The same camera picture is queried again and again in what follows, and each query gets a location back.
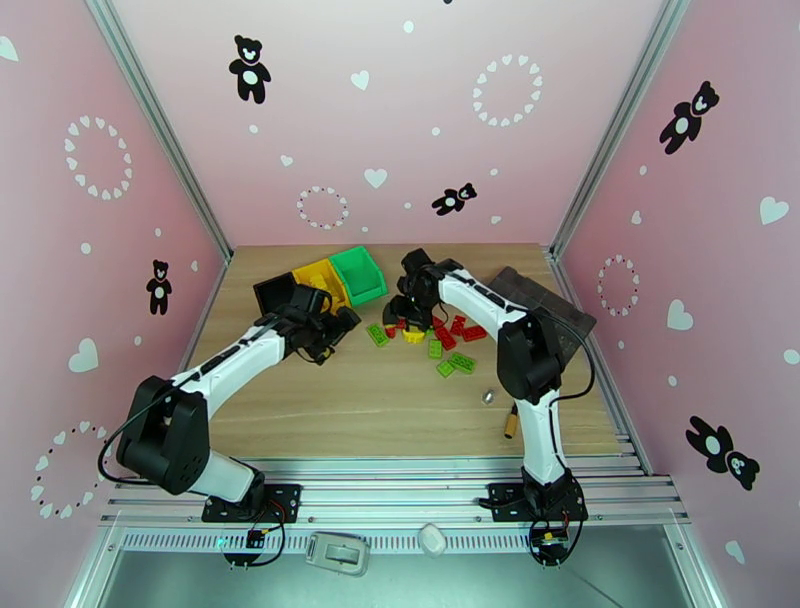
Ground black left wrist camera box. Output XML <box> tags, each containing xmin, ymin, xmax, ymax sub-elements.
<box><xmin>290</xmin><ymin>284</ymin><xmax>334</xmax><ymax>314</ymax></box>

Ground slotted metal strip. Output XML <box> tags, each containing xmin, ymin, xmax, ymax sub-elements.
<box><xmin>118</xmin><ymin>529</ymin><xmax>539</xmax><ymax>556</ymax></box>

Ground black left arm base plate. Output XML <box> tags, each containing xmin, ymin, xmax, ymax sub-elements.
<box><xmin>201</xmin><ymin>482</ymin><xmax>303</xmax><ymax>524</ymax></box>

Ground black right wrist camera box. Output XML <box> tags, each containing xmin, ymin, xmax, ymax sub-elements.
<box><xmin>401</xmin><ymin>247</ymin><xmax>436</xmax><ymax>276</ymax></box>

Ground small white rounded puck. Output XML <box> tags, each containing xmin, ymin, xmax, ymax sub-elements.
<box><xmin>418</xmin><ymin>523</ymin><xmax>448</xmax><ymax>559</ymax></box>

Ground green plastic bin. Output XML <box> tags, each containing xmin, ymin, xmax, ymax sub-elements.
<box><xmin>329</xmin><ymin>245</ymin><xmax>390</xmax><ymax>309</ymax></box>

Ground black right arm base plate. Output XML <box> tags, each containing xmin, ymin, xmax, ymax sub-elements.
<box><xmin>487</xmin><ymin>482</ymin><xmax>589</xmax><ymax>524</ymax></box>

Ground dark translucent organizer box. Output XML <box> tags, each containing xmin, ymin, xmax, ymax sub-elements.
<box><xmin>487</xmin><ymin>266</ymin><xmax>597</xmax><ymax>370</ymax></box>

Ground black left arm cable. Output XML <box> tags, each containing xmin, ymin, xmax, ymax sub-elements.
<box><xmin>97</xmin><ymin>387</ymin><xmax>151</xmax><ymax>486</ymax></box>

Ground aluminium right frame post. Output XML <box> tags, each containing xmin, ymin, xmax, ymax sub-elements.
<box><xmin>547</xmin><ymin>0</ymin><xmax>696</xmax><ymax>261</ymax></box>

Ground aluminium front frame rails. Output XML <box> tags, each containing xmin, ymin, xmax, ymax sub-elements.
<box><xmin>99</xmin><ymin>457</ymin><xmax>692</xmax><ymax>529</ymax></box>

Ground yellow plastic bin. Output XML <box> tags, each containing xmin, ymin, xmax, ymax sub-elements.
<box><xmin>292</xmin><ymin>257</ymin><xmax>353</xmax><ymax>314</ymax></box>

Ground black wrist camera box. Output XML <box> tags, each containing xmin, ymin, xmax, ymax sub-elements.
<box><xmin>290</xmin><ymin>284</ymin><xmax>334</xmax><ymax>314</ymax></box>
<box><xmin>401</xmin><ymin>247</ymin><xmax>436</xmax><ymax>276</ymax></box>

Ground grey white plastic device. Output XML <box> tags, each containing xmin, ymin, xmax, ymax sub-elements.
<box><xmin>304</xmin><ymin>531</ymin><xmax>371</xmax><ymax>578</ymax></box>

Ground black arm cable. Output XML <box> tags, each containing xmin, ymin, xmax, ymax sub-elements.
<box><xmin>540</xmin><ymin>309</ymin><xmax>596</xmax><ymax>403</ymax></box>
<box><xmin>97</xmin><ymin>387</ymin><xmax>151</xmax><ymax>486</ymax></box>

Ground aluminium frame post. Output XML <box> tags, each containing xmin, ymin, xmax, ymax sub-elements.
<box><xmin>547</xmin><ymin>0</ymin><xmax>696</xmax><ymax>261</ymax></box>
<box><xmin>84</xmin><ymin>0</ymin><xmax>236</xmax><ymax>267</ymax></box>

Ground aluminium left frame post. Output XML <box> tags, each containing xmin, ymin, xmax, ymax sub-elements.
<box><xmin>84</xmin><ymin>0</ymin><xmax>236</xmax><ymax>267</ymax></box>

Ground black plastic bin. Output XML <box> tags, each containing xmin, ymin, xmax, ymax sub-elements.
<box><xmin>252</xmin><ymin>277</ymin><xmax>303</xmax><ymax>319</ymax></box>

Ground yellow power connector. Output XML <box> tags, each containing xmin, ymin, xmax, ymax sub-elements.
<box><xmin>531</xmin><ymin>526</ymin><xmax>573</xmax><ymax>567</ymax></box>

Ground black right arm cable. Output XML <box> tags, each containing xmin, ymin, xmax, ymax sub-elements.
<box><xmin>540</xmin><ymin>309</ymin><xmax>596</xmax><ymax>403</ymax></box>

